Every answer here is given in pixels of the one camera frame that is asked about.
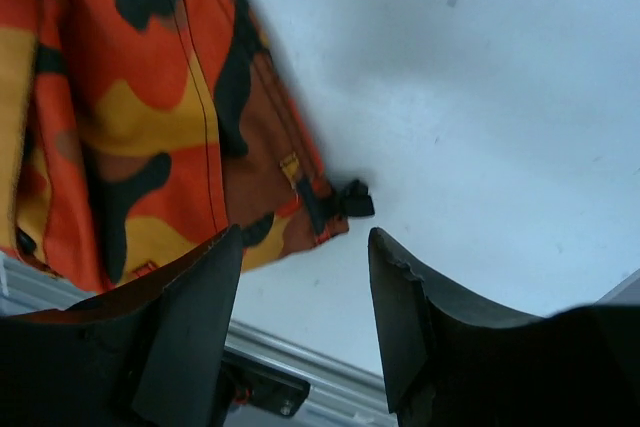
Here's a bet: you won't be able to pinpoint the aluminium rail frame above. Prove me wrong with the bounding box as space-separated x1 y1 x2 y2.
0 251 640 427

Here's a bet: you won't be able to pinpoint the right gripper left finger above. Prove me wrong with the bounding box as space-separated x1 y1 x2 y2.
1 226 243 426

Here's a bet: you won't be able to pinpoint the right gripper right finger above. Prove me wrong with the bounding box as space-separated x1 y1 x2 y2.
368 228 639 426

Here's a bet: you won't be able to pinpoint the orange camouflage trousers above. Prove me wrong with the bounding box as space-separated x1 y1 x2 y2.
1 0 374 292

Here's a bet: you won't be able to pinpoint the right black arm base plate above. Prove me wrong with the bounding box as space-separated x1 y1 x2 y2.
216 350 311 420

